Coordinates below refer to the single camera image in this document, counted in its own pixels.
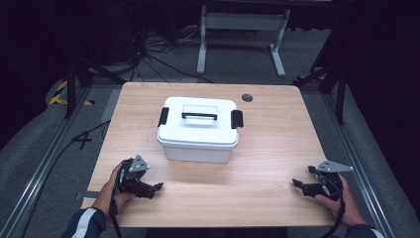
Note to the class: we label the aluminium floor rail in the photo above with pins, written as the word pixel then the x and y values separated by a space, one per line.
pixel 39 172
pixel 356 158

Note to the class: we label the person's right hand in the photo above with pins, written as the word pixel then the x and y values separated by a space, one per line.
pixel 348 208

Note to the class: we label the white plastic storage box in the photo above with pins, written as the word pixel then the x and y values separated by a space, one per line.
pixel 198 154

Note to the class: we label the white storage box lid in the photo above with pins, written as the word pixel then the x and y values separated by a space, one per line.
pixel 198 132

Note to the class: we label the white metal desk frame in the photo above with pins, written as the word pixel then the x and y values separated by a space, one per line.
pixel 242 21

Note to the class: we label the yellow black hazard tape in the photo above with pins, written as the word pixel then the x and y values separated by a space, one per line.
pixel 59 95

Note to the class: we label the black box latch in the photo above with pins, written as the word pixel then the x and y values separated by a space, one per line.
pixel 236 119

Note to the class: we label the dark round table grommet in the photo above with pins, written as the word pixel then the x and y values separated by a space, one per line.
pixel 247 97

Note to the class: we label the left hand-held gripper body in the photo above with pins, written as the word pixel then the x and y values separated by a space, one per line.
pixel 132 178

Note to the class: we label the black tripod stand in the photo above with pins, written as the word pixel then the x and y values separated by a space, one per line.
pixel 71 86
pixel 340 89

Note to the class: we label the person's left hand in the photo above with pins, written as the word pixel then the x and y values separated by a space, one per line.
pixel 107 196

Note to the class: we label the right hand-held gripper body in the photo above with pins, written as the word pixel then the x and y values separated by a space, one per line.
pixel 330 185

